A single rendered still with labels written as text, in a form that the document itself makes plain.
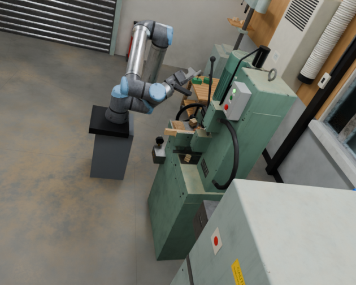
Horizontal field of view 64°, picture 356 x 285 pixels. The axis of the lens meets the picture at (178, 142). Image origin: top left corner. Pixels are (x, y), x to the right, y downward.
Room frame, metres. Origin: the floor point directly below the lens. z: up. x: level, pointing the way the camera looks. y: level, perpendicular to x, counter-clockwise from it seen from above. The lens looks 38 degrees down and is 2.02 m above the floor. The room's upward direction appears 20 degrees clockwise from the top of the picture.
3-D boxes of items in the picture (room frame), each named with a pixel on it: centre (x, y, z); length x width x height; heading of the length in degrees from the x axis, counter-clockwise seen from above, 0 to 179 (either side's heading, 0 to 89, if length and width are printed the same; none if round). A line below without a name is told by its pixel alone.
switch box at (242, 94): (1.27, -0.19, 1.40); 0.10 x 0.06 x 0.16; 25
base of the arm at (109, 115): (1.88, 0.55, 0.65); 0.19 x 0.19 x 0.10
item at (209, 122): (1.36, -0.14, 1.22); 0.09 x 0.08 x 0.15; 25
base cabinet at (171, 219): (1.51, -0.24, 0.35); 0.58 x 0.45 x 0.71; 25
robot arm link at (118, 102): (1.88, 0.53, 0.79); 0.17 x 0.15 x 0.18; 105
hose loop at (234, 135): (1.19, -0.24, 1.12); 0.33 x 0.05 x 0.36; 25
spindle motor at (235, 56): (1.62, -0.19, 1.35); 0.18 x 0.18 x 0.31
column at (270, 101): (1.36, -0.31, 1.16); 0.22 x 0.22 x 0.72; 25
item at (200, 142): (1.39, -0.12, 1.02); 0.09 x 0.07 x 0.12; 115
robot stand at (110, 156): (1.88, 0.55, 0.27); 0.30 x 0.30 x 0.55; 21
